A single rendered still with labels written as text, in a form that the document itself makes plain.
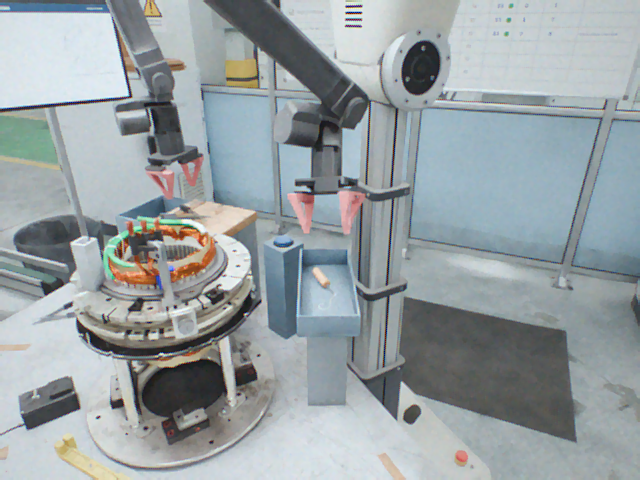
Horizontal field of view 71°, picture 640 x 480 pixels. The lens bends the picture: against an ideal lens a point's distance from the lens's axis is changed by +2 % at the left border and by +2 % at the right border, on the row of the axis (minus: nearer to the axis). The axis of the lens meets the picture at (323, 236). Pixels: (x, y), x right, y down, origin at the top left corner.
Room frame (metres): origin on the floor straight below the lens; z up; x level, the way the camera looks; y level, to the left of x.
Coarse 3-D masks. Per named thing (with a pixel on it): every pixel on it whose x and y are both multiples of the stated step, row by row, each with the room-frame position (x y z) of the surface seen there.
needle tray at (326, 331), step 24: (312, 264) 0.86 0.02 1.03; (336, 264) 0.86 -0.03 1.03; (312, 288) 0.77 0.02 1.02; (336, 288) 0.77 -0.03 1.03; (312, 312) 0.69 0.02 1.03; (336, 312) 0.69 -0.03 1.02; (312, 336) 0.69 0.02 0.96; (336, 336) 0.70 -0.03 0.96; (312, 360) 0.69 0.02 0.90; (336, 360) 0.70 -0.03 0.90; (312, 384) 0.69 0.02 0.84; (336, 384) 0.70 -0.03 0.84
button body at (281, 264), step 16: (272, 240) 0.97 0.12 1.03; (272, 256) 0.93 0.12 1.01; (288, 256) 0.92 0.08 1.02; (272, 272) 0.93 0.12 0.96; (288, 272) 0.92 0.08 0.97; (272, 288) 0.94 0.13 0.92; (288, 288) 0.92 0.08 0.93; (272, 304) 0.94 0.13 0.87; (288, 304) 0.92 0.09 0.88; (272, 320) 0.94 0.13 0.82; (288, 320) 0.91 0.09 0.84; (288, 336) 0.91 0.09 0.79
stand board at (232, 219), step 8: (200, 208) 1.10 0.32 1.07; (208, 208) 1.10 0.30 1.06; (224, 208) 1.10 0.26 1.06; (232, 208) 1.10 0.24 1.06; (240, 208) 1.09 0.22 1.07; (216, 216) 1.04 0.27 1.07; (224, 216) 1.04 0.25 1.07; (232, 216) 1.04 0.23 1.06; (240, 216) 1.04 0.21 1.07; (248, 216) 1.04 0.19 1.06; (256, 216) 1.07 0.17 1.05; (208, 224) 0.99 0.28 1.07; (216, 224) 0.99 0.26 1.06; (224, 224) 0.99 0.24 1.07; (232, 224) 0.99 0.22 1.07; (240, 224) 1.01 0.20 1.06; (248, 224) 1.04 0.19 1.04; (216, 232) 0.95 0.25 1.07; (224, 232) 0.95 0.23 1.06; (232, 232) 0.98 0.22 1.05
